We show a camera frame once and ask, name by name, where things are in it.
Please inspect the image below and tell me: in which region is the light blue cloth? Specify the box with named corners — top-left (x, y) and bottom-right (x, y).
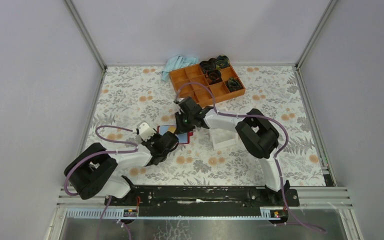
top-left (161, 55), bottom-right (199, 82)

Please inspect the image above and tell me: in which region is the rolled tie green pattern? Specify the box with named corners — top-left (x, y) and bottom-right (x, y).
top-left (225, 77), bottom-right (244, 93)

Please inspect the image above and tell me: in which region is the rolled tie dark striped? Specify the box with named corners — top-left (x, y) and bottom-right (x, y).
top-left (199, 58), bottom-right (217, 75)

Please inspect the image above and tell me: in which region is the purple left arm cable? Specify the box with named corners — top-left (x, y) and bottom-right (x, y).
top-left (62, 125), bottom-right (140, 240)

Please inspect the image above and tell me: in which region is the orange wooden compartment tray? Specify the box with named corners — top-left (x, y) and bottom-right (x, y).
top-left (169, 55), bottom-right (246, 107)

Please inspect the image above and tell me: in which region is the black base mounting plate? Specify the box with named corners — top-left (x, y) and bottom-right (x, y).
top-left (109, 185), bottom-right (300, 217)

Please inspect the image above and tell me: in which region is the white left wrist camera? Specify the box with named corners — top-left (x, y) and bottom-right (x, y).
top-left (136, 121), bottom-right (158, 143)

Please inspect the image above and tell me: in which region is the rolled tie yellow green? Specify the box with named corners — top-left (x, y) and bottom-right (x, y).
top-left (215, 55), bottom-right (231, 69)

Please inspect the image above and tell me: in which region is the red leather card holder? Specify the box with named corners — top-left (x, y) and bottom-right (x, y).
top-left (157, 125), bottom-right (193, 145)

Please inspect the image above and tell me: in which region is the rolled tie orange pattern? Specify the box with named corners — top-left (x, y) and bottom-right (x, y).
top-left (205, 69), bottom-right (223, 85)

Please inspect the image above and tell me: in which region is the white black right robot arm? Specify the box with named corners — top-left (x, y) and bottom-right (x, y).
top-left (174, 97), bottom-right (290, 206)

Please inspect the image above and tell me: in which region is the white card box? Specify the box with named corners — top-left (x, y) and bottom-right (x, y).
top-left (209, 128), bottom-right (240, 150)

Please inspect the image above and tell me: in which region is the gold credit card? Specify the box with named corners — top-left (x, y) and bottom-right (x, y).
top-left (166, 125), bottom-right (177, 134)

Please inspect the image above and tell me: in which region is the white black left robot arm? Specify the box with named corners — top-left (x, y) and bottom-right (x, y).
top-left (63, 128), bottom-right (179, 206)

